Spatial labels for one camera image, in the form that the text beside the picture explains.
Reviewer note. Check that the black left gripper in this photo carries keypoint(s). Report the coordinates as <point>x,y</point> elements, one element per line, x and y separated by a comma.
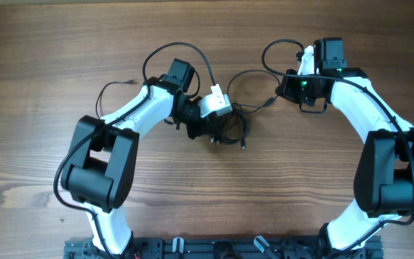
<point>205,125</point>

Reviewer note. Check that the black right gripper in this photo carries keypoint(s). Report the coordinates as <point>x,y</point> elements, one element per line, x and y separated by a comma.
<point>287,90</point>

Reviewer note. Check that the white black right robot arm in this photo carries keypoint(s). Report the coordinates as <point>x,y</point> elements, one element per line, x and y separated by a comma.
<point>384,180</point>

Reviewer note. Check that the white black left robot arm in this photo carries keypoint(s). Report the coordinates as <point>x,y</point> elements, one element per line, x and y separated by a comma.
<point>99,168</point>

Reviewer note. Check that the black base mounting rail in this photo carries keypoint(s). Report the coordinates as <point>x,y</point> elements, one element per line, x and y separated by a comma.
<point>289,247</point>

